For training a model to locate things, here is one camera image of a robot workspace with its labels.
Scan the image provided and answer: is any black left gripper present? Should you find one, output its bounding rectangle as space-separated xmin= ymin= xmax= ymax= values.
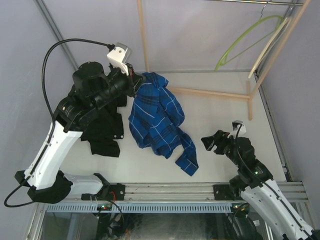
xmin=91 ymin=62 xmax=147 ymax=111

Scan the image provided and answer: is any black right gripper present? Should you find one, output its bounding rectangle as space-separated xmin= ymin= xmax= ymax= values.
xmin=201 ymin=129 xmax=242 ymax=168

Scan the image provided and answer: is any blue plaid shirt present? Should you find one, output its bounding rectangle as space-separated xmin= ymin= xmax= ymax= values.
xmin=128 ymin=72 xmax=199 ymax=176

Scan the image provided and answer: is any black shirt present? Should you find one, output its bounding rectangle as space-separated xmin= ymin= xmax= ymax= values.
xmin=80 ymin=95 xmax=127 ymax=158

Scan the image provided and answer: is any wooden clothes rack frame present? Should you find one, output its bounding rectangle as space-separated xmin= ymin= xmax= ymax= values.
xmin=136 ymin=0 xmax=311 ymax=121

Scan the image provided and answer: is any beige wooden hanger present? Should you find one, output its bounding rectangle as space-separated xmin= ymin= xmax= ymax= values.
xmin=248 ymin=16 xmax=293 ymax=79

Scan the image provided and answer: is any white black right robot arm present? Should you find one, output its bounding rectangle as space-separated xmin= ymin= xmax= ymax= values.
xmin=201 ymin=130 xmax=320 ymax=240

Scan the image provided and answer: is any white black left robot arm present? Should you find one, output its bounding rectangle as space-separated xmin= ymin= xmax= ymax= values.
xmin=15 ymin=61 xmax=146 ymax=204

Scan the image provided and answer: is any green plastic hanger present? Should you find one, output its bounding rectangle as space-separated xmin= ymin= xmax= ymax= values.
xmin=214 ymin=5 xmax=286 ymax=71

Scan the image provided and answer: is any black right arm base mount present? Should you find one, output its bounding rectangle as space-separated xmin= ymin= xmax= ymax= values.
xmin=213 ymin=184 xmax=234 ymax=201

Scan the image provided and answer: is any grey slotted cable duct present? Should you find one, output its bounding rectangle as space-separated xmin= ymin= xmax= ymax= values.
xmin=46 ymin=202 xmax=233 ymax=214

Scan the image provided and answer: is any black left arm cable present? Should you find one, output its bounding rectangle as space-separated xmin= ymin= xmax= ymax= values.
xmin=3 ymin=38 xmax=117 ymax=208

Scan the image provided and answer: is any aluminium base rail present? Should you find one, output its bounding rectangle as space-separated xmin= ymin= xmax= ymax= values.
xmin=60 ymin=182 xmax=308 ymax=203

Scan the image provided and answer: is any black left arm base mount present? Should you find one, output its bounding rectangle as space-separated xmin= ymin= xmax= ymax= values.
xmin=106 ymin=183 xmax=126 ymax=202

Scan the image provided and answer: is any metal clothes rail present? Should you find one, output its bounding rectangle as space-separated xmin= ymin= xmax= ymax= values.
xmin=211 ymin=0 xmax=304 ymax=7

